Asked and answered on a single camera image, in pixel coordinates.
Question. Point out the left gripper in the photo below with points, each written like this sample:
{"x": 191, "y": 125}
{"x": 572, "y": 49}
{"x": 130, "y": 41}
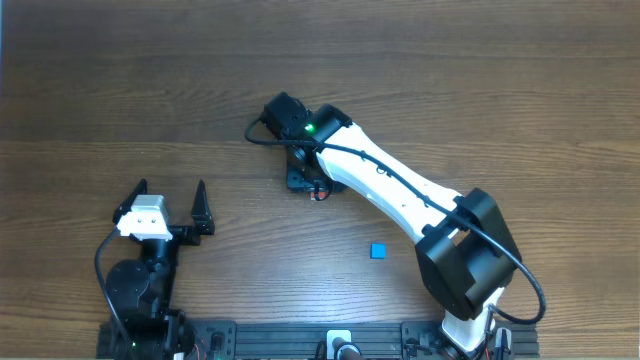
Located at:
{"x": 186, "y": 235}

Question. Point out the blue cube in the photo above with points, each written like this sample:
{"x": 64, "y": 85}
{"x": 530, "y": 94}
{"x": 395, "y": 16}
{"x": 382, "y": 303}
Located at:
{"x": 378, "y": 251}

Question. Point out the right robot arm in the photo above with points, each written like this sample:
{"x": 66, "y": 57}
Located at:
{"x": 400, "y": 190}

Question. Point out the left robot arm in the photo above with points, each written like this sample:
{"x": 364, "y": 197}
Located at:
{"x": 135, "y": 290}

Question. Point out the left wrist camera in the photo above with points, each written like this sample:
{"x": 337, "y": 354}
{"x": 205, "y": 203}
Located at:
{"x": 145, "y": 220}

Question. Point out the mounting rail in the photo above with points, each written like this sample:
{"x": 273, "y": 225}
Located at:
{"x": 290, "y": 342}

